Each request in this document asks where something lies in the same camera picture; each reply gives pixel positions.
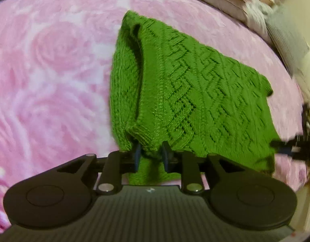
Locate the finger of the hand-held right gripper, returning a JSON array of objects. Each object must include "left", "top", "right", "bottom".
[{"left": 270, "top": 134, "right": 310, "bottom": 160}]

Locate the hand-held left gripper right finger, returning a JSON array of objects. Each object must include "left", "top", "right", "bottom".
[{"left": 162, "top": 141, "right": 249, "bottom": 195}]

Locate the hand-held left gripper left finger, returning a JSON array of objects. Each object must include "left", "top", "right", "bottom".
[{"left": 56, "top": 142, "right": 142, "bottom": 195}]

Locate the green knit sweater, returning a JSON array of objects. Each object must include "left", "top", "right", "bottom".
[{"left": 109, "top": 10, "right": 283, "bottom": 186}]

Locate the long white cushion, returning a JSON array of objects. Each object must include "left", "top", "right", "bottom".
[{"left": 292, "top": 43, "right": 310, "bottom": 104}]

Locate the pink rose blanket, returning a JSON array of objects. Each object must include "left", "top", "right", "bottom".
[{"left": 0, "top": 0, "right": 307, "bottom": 235}]

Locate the grey checked pillow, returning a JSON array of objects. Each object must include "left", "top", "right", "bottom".
[{"left": 265, "top": 5, "right": 310, "bottom": 76}]

